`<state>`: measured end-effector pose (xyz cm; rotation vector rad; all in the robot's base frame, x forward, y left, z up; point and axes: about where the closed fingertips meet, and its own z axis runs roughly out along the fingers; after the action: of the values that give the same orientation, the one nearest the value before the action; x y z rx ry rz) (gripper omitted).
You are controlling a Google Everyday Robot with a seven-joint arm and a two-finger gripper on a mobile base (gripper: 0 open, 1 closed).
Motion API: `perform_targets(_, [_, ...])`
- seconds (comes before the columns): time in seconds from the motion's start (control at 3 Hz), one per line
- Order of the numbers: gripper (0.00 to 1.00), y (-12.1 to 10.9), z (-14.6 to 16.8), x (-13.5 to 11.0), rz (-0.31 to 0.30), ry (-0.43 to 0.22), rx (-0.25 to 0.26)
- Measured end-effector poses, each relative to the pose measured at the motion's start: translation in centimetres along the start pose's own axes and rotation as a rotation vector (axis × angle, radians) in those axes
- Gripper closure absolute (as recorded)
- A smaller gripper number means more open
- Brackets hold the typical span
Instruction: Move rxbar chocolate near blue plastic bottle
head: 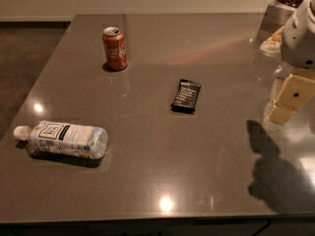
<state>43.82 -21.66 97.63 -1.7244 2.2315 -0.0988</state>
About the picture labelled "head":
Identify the black rxbar chocolate wrapper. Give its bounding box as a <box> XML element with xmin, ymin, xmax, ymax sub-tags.
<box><xmin>171</xmin><ymin>79</ymin><xmax>202</xmax><ymax>113</ymax></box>

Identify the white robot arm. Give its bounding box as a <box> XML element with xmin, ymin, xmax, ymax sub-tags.
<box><xmin>264</xmin><ymin>0</ymin><xmax>315</xmax><ymax>124</ymax></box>

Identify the red coca-cola can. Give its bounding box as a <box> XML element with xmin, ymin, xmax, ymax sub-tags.
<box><xmin>102</xmin><ymin>27</ymin><xmax>127</xmax><ymax>71</ymax></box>

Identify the clear plastic water bottle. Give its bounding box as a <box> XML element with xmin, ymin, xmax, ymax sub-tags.
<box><xmin>13</xmin><ymin>120</ymin><xmax>108</xmax><ymax>159</ymax></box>

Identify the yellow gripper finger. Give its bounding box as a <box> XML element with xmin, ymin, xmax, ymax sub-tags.
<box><xmin>267</xmin><ymin>69</ymin><xmax>315</xmax><ymax>124</ymax></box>

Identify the white plate with food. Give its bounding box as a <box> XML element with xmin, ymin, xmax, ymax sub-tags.
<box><xmin>260</xmin><ymin>27</ymin><xmax>284</xmax><ymax>56</ymax></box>

